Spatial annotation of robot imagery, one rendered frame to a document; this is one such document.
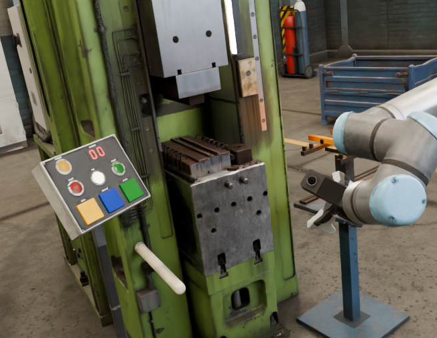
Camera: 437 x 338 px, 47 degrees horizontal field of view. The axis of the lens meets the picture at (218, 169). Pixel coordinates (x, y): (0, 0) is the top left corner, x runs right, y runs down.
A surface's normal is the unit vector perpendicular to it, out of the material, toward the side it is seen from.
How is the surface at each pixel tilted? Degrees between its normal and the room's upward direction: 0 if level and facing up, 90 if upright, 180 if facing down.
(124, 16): 90
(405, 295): 0
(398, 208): 72
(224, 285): 90
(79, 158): 60
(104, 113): 90
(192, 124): 90
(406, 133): 42
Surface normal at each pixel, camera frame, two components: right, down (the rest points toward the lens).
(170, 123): 0.48, 0.23
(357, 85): -0.72, 0.30
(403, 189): 0.11, 0.00
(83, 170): 0.63, -0.39
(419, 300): -0.13, -0.94
